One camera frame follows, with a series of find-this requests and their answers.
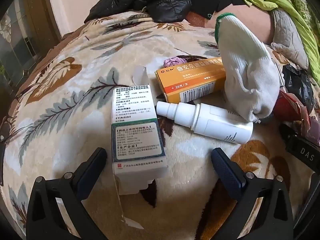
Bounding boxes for leaf-print blanket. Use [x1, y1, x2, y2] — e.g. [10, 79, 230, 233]
[2, 17, 320, 240]

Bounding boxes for black plastic bag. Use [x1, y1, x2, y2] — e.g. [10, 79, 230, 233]
[282, 64, 315, 114]

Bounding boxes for eyeglasses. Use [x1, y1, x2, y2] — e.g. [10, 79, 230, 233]
[0, 110, 35, 145]

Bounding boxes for red cigarette pack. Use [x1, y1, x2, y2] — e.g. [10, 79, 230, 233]
[274, 90, 312, 130]

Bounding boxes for purple tissue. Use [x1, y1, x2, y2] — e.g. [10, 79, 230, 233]
[164, 57, 188, 67]

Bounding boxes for white cotton glove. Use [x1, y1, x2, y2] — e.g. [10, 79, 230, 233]
[214, 12, 280, 123]

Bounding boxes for white medicine box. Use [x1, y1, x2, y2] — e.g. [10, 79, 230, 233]
[110, 65, 169, 230]

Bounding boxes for black cloth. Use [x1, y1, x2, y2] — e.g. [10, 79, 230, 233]
[195, 0, 248, 28]

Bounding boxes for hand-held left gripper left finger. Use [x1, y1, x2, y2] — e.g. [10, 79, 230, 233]
[26, 147, 108, 240]

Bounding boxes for wooden glass door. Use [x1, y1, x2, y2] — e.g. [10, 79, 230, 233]
[0, 0, 62, 120]

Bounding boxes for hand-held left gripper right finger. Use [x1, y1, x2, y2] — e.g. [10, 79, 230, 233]
[211, 147, 294, 240]

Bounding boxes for orange medicine box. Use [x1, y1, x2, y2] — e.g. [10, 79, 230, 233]
[154, 59, 227, 104]

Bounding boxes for white spray bottle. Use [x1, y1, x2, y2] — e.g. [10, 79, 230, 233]
[156, 101, 254, 145]

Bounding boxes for grey quilted pillow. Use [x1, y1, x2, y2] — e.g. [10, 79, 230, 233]
[270, 9, 310, 70]

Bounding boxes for green quilt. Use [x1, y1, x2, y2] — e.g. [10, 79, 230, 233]
[236, 0, 320, 83]

